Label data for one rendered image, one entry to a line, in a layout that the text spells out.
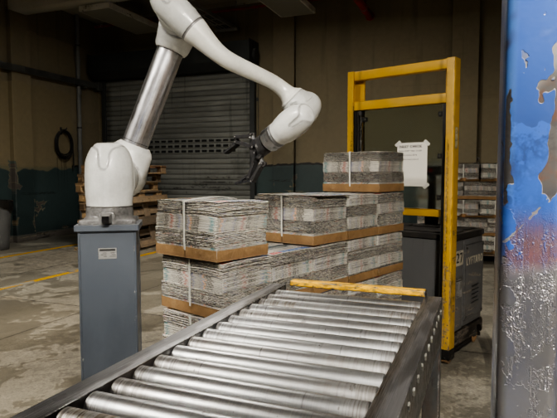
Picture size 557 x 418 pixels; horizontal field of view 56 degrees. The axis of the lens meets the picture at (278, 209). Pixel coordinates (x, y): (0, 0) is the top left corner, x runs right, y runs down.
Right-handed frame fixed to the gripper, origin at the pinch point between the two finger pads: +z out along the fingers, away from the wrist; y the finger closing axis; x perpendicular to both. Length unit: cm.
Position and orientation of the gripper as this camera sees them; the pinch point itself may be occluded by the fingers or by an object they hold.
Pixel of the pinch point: (233, 167)
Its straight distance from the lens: 208.5
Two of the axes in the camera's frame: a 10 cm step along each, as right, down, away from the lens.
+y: 3.4, 9.1, -2.3
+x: 6.5, -0.5, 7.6
